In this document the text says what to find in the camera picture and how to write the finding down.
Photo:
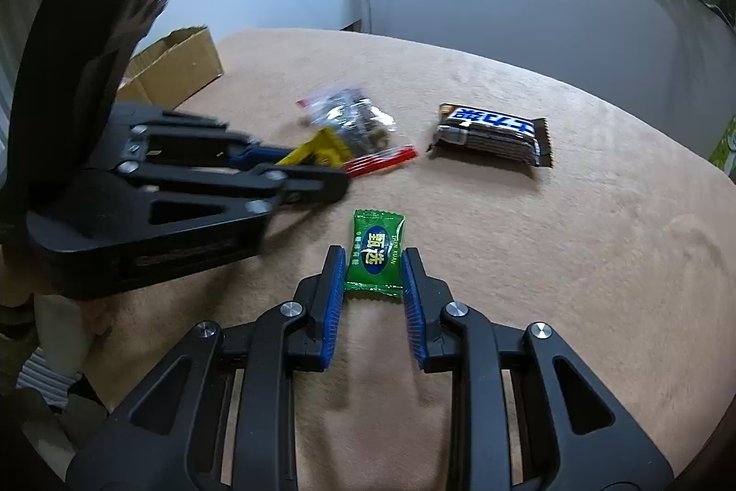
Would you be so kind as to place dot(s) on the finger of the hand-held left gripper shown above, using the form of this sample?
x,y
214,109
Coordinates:
x,y
310,189
253,157

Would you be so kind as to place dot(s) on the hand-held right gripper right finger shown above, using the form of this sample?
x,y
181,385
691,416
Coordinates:
x,y
411,301

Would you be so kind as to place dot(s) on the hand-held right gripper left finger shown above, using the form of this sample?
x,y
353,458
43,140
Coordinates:
x,y
333,295

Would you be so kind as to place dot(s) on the yellow snack packet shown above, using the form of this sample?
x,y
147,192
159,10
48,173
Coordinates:
x,y
328,149

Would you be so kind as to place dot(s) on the dark green candy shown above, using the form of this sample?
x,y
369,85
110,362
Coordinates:
x,y
374,261

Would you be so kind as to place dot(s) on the cardboard box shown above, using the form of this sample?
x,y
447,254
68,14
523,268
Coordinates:
x,y
184,65

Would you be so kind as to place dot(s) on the person's left hand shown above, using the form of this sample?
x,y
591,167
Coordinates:
x,y
103,317

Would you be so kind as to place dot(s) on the clear red-edged nut packet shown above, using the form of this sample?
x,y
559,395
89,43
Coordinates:
x,y
356,117

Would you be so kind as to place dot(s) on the dark chocolate bar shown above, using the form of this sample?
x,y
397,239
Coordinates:
x,y
489,134

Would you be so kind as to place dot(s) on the white cloth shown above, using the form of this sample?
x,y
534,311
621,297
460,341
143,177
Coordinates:
x,y
60,335

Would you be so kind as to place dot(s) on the striped grey cloth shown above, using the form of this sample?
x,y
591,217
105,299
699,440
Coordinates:
x,y
43,384

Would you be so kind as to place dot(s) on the green carton box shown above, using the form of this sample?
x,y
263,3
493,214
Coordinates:
x,y
727,149

